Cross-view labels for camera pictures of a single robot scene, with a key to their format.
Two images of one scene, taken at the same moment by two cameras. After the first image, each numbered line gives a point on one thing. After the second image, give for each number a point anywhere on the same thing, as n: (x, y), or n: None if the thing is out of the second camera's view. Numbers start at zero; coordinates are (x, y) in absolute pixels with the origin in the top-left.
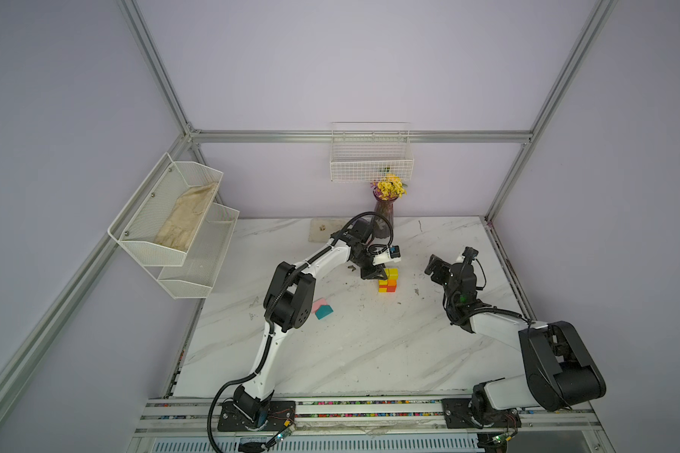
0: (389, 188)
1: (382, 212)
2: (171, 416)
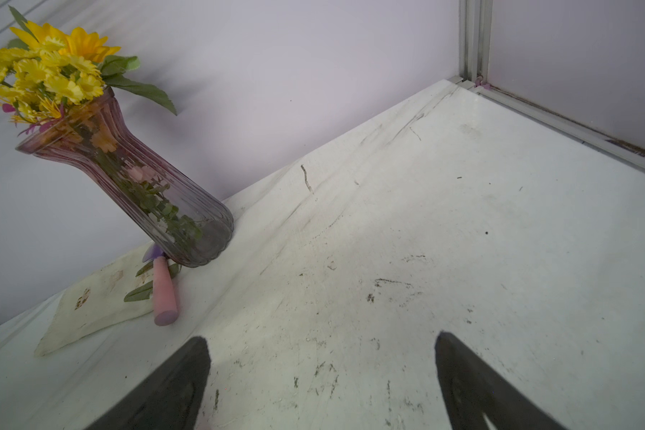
0: (45, 69)
1: (176, 211)
2: None
